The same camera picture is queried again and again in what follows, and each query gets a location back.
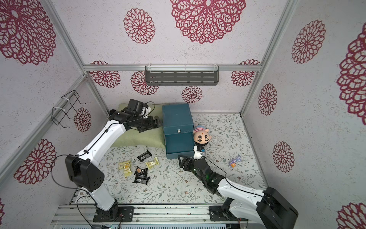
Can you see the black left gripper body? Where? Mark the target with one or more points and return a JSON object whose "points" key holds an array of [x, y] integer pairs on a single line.
{"points": [[143, 124]]}

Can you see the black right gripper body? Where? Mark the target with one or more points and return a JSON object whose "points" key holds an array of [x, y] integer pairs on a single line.
{"points": [[189, 163]]}

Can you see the teal drawer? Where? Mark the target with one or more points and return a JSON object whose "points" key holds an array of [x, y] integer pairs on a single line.
{"points": [[179, 144]]}

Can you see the yellow-green cookie packet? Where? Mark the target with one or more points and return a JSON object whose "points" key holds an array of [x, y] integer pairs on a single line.
{"points": [[151, 164]]}

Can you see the black orange cookie packet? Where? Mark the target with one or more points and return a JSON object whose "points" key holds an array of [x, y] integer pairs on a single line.
{"points": [[141, 172]]}

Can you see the yellow cookie packet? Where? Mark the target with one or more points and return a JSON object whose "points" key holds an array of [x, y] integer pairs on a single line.
{"points": [[126, 167]]}

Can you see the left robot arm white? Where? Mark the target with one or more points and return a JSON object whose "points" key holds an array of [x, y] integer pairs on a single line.
{"points": [[83, 168]]}

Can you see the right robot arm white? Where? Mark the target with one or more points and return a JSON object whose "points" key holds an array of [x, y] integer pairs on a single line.
{"points": [[264, 206]]}

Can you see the teal drawer cabinet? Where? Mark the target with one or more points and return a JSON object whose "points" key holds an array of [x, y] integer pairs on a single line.
{"points": [[177, 119]]}

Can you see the green cushion pillow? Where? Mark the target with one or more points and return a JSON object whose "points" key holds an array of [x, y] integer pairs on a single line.
{"points": [[152, 138]]}

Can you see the small purple toy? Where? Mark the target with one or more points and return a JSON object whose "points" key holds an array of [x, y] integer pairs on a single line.
{"points": [[234, 161]]}

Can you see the round-faced plush doll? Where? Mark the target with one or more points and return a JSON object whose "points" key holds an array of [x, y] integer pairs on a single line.
{"points": [[201, 135]]}

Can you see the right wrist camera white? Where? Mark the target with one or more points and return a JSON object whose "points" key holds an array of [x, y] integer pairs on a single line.
{"points": [[199, 152]]}

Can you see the grey wall shelf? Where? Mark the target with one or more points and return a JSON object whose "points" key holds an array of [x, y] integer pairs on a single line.
{"points": [[182, 76]]}

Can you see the black wire wall rack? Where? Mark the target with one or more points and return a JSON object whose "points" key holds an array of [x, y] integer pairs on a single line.
{"points": [[58, 114]]}

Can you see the metal base rail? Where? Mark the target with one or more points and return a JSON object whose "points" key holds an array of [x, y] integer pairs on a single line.
{"points": [[162, 204]]}

